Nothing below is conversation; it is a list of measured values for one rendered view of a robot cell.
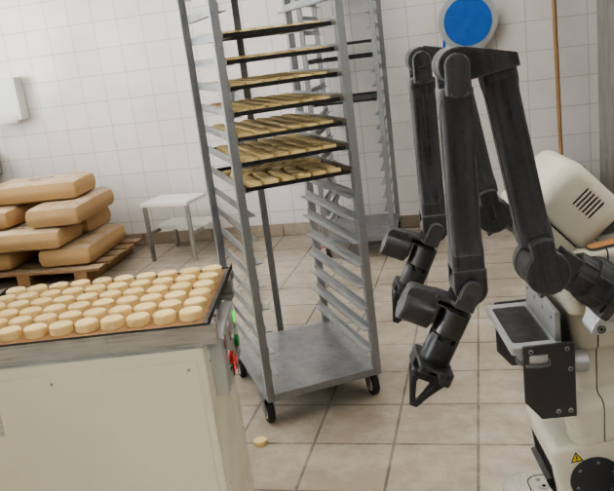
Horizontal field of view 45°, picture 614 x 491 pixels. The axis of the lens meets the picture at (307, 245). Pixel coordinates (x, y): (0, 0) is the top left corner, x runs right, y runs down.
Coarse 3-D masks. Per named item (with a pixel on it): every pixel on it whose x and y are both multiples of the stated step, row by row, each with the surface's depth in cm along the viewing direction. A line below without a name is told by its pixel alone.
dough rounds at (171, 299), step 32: (32, 288) 190; (64, 288) 189; (96, 288) 182; (128, 288) 184; (160, 288) 176; (192, 288) 179; (0, 320) 168; (32, 320) 171; (64, 320) 164; (96, 320) 160; (128, 320) 158; (160, 320) 157; (192, 320) 157
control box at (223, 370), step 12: (228, 312) 179; (228, 324) 175; (228, 336) 174; (216, 348) 164; (228, 348) 172; (240, 348) 189; (216, 360) 165; (228, 360) 170; (216, 372) 166; (228, 372) 169; (216, 384) 167; (228, 384) 167
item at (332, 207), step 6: (306, 192) 340; (312, 192) 332; (306, 198) 335; (312, 198) 333; (318, 198) 325; (324, 198) 317; (318, 204) 320; (324, 204) 318; (330, 204) 310; (336, 204) 303; (330, 210) 304; (336, 210) 302; (342, 210) 297; (348, 210) 291; (342, 216) 291; (348, 216) 290; (354, 216) 286
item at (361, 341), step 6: (318, 306) 354; (324, 306) 349; (324, 312) 346; (330, 312) 340; (330, 318) 337; (336, 318) 334; (336, 324) 328; (342, 324) 327; (348, 324) 319; (342, 330) 321; (348, 330) 320; (354, 330) 313; (348, 336) 314; (354, 336) 313; (360, 336) 307; (360, 342) 306; (366, 342) 301; (366, 348) 300
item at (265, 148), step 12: (240, 144) 315; (252, 144) 310; (264, 144) 306; (276, 144) 301; (288, 144) 303; (300, 144) 290; (312, 144) 294; (324, 144) 283; (240, 156) 280; (252, 156) 276; (264, 156) 271; (276, 156) 279
